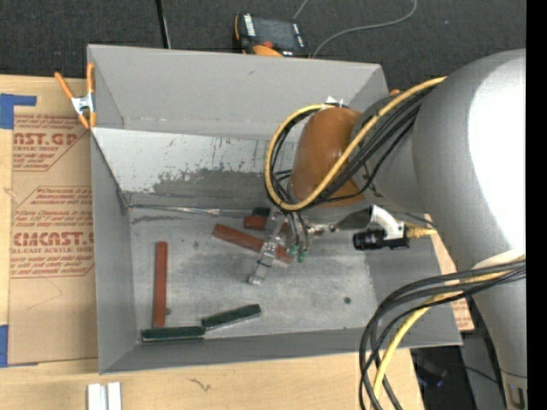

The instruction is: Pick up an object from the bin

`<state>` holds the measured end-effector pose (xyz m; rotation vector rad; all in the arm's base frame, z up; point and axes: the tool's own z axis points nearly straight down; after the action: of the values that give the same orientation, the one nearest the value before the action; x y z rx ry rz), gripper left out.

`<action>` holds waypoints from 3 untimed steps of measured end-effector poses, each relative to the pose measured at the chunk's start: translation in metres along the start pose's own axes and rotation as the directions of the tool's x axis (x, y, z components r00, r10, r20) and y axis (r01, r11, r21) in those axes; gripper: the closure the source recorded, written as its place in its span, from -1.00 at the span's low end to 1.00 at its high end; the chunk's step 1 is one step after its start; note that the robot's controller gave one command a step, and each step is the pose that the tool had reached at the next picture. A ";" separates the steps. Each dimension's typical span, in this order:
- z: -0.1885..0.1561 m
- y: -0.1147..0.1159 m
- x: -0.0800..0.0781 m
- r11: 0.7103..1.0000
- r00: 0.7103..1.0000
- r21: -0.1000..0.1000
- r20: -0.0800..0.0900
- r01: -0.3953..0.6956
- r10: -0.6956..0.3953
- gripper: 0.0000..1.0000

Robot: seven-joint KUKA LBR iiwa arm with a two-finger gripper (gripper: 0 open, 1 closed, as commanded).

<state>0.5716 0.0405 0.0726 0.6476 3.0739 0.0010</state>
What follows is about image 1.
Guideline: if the grey metal bin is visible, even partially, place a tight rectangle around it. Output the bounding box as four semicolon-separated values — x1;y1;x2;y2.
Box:
86;44;465;375

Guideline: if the brown cardboard board, red print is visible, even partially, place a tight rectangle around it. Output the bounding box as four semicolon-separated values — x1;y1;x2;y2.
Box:
0;73;475;367

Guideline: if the black cylinder on white bracket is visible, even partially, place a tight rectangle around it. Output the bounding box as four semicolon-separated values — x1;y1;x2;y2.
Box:
352;204;411;252

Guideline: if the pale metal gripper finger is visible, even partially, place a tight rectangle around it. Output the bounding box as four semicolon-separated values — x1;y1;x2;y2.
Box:
264;222;289;257
246;249;275;286

